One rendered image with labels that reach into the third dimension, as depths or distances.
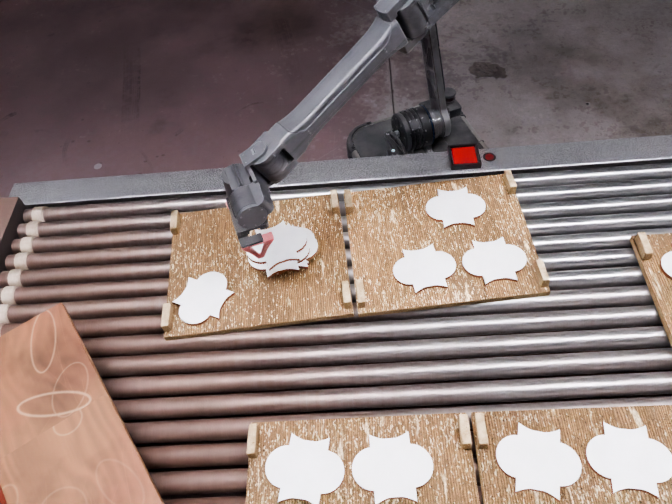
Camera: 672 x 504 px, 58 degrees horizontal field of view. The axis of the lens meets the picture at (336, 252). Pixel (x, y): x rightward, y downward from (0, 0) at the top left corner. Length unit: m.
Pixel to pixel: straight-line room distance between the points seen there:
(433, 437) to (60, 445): 0.66
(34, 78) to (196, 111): 1.09
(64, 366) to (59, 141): 2.33
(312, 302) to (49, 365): 0.53
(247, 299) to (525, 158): 0.79
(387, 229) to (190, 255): 0.47
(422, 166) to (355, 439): 0.74
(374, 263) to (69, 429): 0.69
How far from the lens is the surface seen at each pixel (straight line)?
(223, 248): 1.44
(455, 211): 1.44
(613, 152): 1.69
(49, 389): 1.26
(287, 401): 1.23
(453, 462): 1.16
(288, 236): 1.37
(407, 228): 1.41
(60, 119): 3.63
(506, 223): 1.44
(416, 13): 1.20
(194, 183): 1.63
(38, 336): 1.34
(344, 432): 1.18
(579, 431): 1.22
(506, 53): 3.54
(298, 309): 1.31
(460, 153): 1.60
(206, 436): 1.25
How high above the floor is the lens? 2.04
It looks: 53 degrees down
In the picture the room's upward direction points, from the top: 8 degrees counter-clockwise
